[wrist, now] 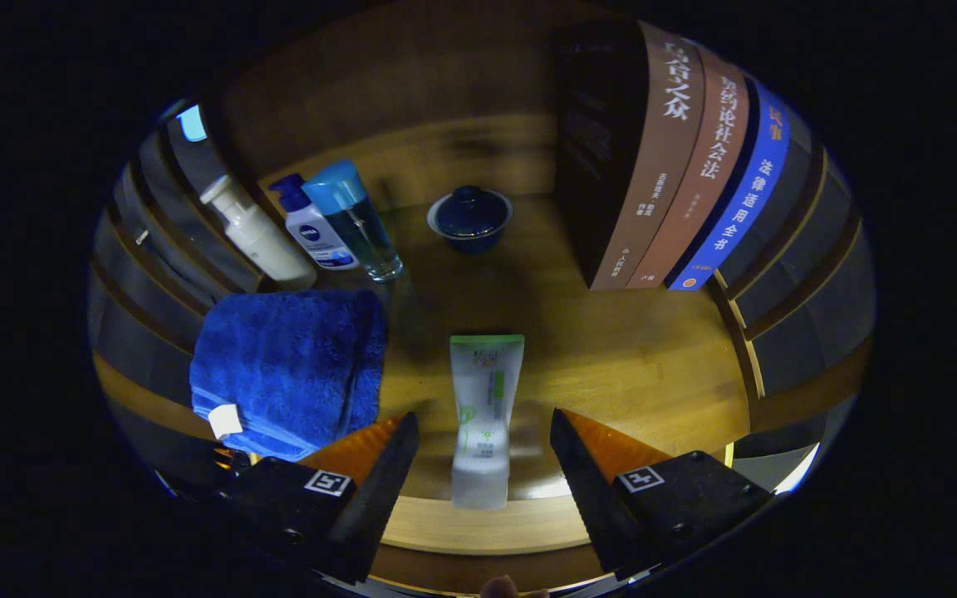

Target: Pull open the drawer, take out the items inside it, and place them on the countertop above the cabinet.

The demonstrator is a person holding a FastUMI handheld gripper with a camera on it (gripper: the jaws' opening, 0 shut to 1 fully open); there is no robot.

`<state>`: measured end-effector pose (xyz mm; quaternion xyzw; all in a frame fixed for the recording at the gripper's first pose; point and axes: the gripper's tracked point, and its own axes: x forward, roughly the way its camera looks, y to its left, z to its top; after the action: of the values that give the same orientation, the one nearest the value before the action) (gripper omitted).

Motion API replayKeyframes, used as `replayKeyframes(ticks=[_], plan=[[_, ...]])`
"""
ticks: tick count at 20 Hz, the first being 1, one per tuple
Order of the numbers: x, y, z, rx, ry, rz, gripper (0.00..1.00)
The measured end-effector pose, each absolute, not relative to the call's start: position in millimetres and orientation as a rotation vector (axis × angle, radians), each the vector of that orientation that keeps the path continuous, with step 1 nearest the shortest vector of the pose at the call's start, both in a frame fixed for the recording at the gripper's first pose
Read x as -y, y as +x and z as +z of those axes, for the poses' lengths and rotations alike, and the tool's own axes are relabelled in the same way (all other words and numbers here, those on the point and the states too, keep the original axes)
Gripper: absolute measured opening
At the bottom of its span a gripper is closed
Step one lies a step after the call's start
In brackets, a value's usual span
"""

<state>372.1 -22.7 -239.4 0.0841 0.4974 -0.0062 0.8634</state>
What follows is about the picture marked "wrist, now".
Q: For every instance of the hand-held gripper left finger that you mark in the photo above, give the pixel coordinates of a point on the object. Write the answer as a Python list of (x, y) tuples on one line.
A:
[(379, 498)]

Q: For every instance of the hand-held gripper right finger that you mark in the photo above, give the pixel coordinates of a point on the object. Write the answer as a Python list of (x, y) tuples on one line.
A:
[(586, 498)]

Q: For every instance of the white tube with green label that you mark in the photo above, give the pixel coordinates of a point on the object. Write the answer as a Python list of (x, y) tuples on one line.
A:
[(485, 390)]

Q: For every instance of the wooden countertop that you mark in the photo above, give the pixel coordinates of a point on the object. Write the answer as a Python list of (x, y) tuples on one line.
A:
[(611, 365)]

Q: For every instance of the wooden cabinet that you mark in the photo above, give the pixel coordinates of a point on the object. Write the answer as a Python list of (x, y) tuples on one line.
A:
[(412, 91)]

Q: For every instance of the folded blue towel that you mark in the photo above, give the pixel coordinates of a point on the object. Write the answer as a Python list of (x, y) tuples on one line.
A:
[(287, 365)]

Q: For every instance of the white bottle with blue cap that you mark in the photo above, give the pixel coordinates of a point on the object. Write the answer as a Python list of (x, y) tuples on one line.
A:
[(316, 237)]

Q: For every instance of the clear blue bottle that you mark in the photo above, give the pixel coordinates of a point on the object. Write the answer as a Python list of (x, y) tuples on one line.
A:
[(362, 228)]

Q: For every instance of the white pump bottle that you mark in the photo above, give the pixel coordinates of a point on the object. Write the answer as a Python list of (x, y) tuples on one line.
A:
[(267, 241)]

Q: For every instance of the dark blue lidded teacup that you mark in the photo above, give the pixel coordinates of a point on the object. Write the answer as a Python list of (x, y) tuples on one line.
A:
[(470, 218)]

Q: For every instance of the reddish brown book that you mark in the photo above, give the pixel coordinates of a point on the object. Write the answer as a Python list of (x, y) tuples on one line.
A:
[(694, 191)]

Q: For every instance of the blue book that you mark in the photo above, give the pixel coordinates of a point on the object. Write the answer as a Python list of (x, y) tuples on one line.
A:
[(744, 199)]

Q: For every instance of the dark brown book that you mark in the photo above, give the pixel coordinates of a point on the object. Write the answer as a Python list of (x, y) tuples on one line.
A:
[(611, 149)]

